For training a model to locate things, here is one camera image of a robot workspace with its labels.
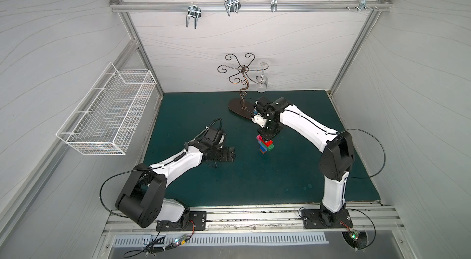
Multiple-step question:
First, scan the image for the metal bracket hook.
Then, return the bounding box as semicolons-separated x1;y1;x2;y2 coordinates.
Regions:
345;0;379;13

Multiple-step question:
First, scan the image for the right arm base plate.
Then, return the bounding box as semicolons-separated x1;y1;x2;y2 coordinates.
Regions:
298;207;353;230

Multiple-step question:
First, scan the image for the white vented cable duct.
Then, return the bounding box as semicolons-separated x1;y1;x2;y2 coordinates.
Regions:
113;232;329;250

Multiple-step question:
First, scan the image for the aluminium front rail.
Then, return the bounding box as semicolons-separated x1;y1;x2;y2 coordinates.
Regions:
102;203;406;236

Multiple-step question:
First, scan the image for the metal single hook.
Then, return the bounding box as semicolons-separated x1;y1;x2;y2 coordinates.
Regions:
271;0;278;13

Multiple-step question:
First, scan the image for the white wire basket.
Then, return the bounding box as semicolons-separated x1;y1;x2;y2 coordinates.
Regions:
56;62;157;155

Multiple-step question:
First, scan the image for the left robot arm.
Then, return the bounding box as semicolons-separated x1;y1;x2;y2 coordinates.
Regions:
115;127;235;229

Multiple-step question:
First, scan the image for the metal double hook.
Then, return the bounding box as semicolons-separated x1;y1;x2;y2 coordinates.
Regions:
224;0;241;17
186;5;202;29

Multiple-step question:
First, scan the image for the aluminium cross rail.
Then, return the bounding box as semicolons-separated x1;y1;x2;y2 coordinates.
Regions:
110;0;393;13

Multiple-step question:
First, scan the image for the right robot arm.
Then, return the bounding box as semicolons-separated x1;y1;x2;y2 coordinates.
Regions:
251;97;354;225

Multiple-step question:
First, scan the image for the bronze scroll cup stand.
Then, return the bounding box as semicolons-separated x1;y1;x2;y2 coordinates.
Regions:
217;53;261;120

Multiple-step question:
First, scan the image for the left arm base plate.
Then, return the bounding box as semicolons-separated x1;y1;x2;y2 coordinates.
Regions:
156;211;207;232

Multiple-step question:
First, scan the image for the clear wine glass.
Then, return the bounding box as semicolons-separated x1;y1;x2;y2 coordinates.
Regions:
256;62;269;93

